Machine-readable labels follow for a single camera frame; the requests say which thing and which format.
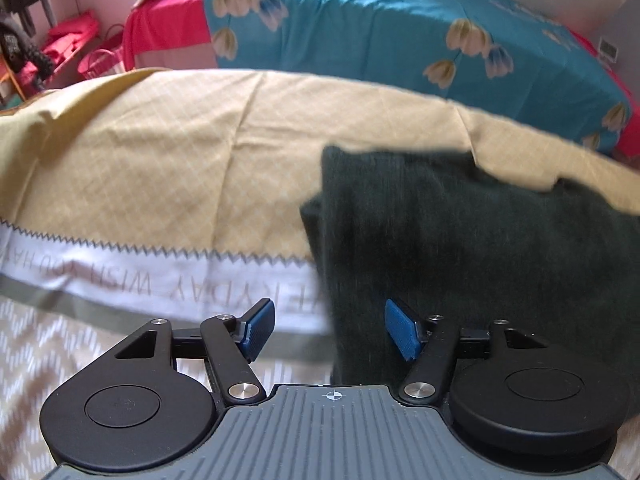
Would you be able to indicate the dark green knit sweater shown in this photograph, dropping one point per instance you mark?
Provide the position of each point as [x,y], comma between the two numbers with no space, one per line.
[475,260]

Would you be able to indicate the small white wall device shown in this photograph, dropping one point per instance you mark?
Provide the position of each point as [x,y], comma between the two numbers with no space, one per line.
[608,50]

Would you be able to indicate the beige patterned bed sheet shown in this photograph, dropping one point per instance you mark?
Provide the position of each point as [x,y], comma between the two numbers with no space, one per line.
[150,170]

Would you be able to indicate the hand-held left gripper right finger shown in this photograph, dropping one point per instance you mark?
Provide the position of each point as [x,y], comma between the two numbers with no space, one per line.
[401,331]

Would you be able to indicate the dark hanging clothes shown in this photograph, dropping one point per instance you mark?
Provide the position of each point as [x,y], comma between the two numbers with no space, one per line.
[22,20]

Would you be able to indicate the teal floral quilt red border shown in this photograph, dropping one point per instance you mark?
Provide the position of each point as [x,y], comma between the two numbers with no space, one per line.
[380,25]

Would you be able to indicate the pink woven basket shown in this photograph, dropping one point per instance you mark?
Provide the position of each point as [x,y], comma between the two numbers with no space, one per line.
[102,60]

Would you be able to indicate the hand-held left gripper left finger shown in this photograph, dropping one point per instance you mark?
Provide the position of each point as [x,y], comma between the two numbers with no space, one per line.
[258,326]

